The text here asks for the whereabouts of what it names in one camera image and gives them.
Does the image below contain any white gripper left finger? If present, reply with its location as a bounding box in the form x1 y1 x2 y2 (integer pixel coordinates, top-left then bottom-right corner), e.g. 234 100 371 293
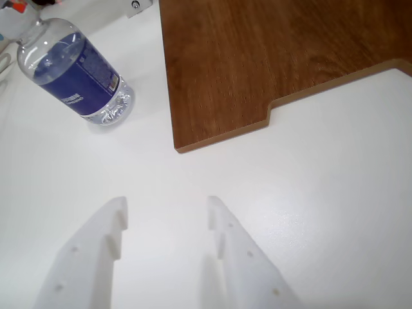
32 196 129 309

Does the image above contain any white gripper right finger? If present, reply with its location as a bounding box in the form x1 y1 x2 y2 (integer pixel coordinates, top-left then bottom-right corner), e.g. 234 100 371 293
201 195 303 309

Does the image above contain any blue-labelled clear water bottle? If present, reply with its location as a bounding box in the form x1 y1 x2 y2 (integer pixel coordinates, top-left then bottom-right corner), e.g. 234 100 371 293
0 0 135 126

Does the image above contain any dark wooden board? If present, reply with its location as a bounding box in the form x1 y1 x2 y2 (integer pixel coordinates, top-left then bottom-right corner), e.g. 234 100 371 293
158 0 412 155

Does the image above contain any white desk bracket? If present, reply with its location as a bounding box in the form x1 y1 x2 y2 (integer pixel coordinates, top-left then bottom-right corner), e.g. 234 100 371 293
124 0 152 19

